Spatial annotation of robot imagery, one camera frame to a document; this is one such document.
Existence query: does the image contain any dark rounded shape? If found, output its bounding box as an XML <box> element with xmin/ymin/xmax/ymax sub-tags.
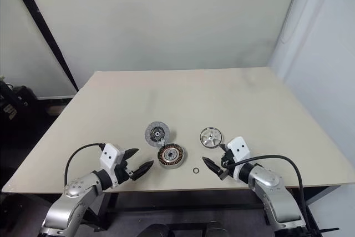
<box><xmin>141</xmin><ymin>215</ymin><xmax>179</xmax><ymax>237</ymax></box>

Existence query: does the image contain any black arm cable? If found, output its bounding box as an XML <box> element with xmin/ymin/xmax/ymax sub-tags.
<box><xmin>234</xmin><ymin>154</ymin><xmax>309</xmax><ymax>223</ymax></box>
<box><xmin>64</xmin><ymin>143</ymin><xmax>106</xmax><ymax>186</ymax></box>

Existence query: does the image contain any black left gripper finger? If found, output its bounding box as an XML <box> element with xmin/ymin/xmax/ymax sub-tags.
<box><xmin>124</xmin><ymin>148</ymin><xmax>139</xmax><ymax>163</ymax></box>
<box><xmin>132</xmin><ymin>160</ymin><xmax>155</xmax><ymax>181</ymax></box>

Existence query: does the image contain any black equipment on floor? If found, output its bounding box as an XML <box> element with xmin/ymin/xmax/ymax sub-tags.
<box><xmin>0</xmin><ymin>76</ymin><xmax>48</xmax><ymax>139</ymax></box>

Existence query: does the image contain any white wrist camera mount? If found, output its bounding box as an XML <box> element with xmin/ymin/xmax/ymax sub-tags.
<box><xmin>99</xmin><ymin>143</ymin><xmax>126</xmax><ymax>187</ymax></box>
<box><xmin>226</xmin><ymin>136</ymin><xmax>252</xmax><ymax>181</ymax></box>

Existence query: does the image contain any black diagonal frame post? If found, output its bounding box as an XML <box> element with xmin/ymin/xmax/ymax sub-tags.
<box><xmin>7</xmin><ymin>0</ymin><xmax>79</xmax><ymax>94</ymax></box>

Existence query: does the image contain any small round dark object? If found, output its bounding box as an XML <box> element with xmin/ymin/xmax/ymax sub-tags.
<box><xmin>144</xmin><ymin>120</ymin><xmax>170</xmax><ymax>147</ymax></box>

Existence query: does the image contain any silver spoked motor cover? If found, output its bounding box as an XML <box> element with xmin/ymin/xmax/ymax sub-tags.
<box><xmin>199</xmin><ymin>127</ymin><xmax>224</xmax><ymax>149</ymax></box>

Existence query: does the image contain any black table frame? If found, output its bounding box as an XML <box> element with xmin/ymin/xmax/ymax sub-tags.
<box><xmin>83</xmin><ymin>183</ymin><xmax>342</xmax><ymax>227</ymax></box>

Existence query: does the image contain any motor stator with copper windings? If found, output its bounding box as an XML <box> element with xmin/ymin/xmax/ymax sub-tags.
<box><xmin>158</xmin><ymin>143</ymin><xmax>189</xmax><ymax>169</ymax></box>

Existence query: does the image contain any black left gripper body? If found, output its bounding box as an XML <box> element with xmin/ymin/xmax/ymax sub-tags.
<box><xmin>113</xmin><ymin>151</ymin><xmax>135</xmax><ymax>186</ymax></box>

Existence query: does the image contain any black cable tie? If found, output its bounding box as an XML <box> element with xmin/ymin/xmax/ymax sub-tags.
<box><xmin>304</xmin><ymin>226</ymin><xmax>341</xmax><ymax>235</ymax></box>

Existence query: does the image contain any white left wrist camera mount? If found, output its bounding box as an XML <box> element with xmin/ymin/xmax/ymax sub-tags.
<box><xmin>99</xmin><ymin>143</ymin><xmax>126</xmax><ymax>187</ymax></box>

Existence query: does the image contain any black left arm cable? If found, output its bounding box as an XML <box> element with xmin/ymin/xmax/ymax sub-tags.
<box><xmin>64</xmin><ymin>143</ymin><xmax>106</xmax><ymax>186</ymax></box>

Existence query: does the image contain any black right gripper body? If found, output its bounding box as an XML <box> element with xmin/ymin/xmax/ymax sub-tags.
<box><xmin>220</xmin><ymin>149</ymin><xmax>236</xmax><ymax>180</ymax></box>

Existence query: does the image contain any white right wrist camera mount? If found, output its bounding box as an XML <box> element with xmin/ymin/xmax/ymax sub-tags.
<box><xmin>226</xmin><ymin>136</ymin><xmax>252</xmax><ymax>181</ymax></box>

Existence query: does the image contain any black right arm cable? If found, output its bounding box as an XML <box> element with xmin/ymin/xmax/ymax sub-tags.
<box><xmin>234</xmin><ymin>154</ymin><xmax>309</xmax><ymax>223</ymax></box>

